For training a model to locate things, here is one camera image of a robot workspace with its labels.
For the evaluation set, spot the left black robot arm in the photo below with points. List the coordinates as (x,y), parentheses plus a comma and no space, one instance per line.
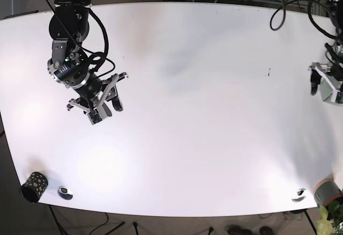
(333,9)

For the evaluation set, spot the silver table grommet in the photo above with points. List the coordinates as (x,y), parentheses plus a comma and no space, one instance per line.
(299,195)
(65,193)

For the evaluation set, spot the sage green T-shirt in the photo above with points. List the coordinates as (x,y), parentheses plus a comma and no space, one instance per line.
(329,92)

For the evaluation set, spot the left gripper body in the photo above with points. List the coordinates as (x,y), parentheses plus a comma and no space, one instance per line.
(326,71)

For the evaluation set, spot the black gold-dotted cup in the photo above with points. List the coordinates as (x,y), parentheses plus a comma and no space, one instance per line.
(33,188)

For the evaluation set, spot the right silver table grommet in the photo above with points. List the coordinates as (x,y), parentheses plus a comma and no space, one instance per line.
(299,195)

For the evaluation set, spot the green potted plant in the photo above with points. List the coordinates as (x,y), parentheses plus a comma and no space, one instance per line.
(330,221)

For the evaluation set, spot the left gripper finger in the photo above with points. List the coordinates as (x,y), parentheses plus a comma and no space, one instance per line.
(315,81)

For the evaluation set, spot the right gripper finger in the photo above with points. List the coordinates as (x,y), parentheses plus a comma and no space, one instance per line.
(105,111)
(116,103)

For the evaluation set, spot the grey flower pot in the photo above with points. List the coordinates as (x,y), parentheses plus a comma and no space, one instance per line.
(327,191)

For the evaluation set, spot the left silver table grommet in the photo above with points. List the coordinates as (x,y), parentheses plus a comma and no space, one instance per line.
(65,193)

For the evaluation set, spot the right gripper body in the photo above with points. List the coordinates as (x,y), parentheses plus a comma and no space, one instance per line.
(93,94)

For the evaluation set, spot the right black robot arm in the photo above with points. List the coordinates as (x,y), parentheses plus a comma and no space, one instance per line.
(75,66)

